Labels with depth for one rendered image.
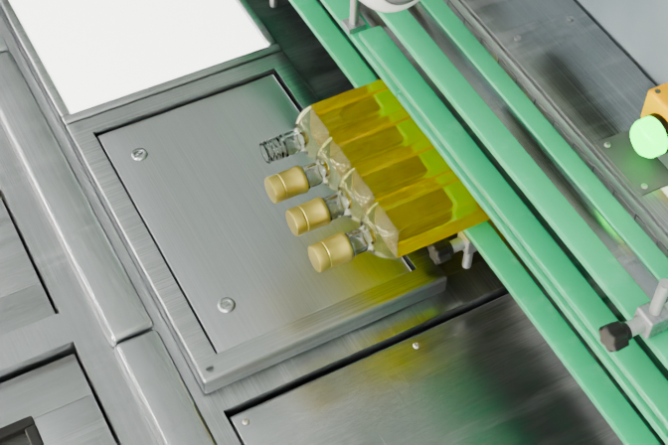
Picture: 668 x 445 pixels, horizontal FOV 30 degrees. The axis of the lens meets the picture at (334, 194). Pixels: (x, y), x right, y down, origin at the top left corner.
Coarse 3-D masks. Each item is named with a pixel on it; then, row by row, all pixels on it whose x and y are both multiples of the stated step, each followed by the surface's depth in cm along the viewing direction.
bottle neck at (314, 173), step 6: (312, 162) 153; (318, 162) 152; (306, 168) 151; (312, 168) 151; (318, 168) 152; (306, 174) 151; (312, 174) 151; (318, 174) 151; (324, 174) 152; (312, 180) 151; (318, 180) 152; (324, 180) 152; (312, 186) 152
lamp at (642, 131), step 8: (640, 120) 131; (648, 120) 131; (656, 120) 131; (664, 120) 131; (632, 128) 132; (640, 128) 131; (648, 128) 130; (656, 128) 130; (664, 128) 130; (632, 136) 132; (640, 136) 131; (648, 136) 130; (656, 136) 130; (664, 136) 130; (632, 144) 133; (640, 144) 131; (648, 144) 130; (656, 144) 130; (664, 144) 130; (640, 152) 132; (648, 152) 131; (656, 152) 131; (664, 152) 132
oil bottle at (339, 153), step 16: (400, 112) 156; (352, 128) 154; (368, 128) 154; (384, 128) 154; (400, 128) 154; (416, 128) 154; (336, 144) 152; (352, 144) 152; (368, 144) 152; (384, 144) 152; (400, 144) 153; (320, 160) 152; (336, 160) 151; (352, 160) 151; (368, 160) 151; (336, 176) 151
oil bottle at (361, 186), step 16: (416, 144) 152; (384, 160) 151; (400, 160) 151; (416, 160) 151; (432, 160) 151; (352, 176) 149; (368, 176) 149; (384, 176) 149; (400, 176) 149; (416, 176) 149; (432, 176) 150; (352, 192) 148; (368, 192) 147; (384, 192) 148; (352, 208) 148
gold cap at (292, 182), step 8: (296, 168) 151; (272, 176) 150; (280, 176) 150; (288, 176) 150; (296, 176) 150; (304, 176) 150; (264, 184) 152; (272, 184) 149; (280, 184) 150; (288, 184) 150; (296, 184) 150; (304, 184) 150; (272, 192) 150; (280, 192) 150; (288, 192) 150; (296, 192) 151; (304, 192) 151; (272, 200) 151; (280, 200) 150
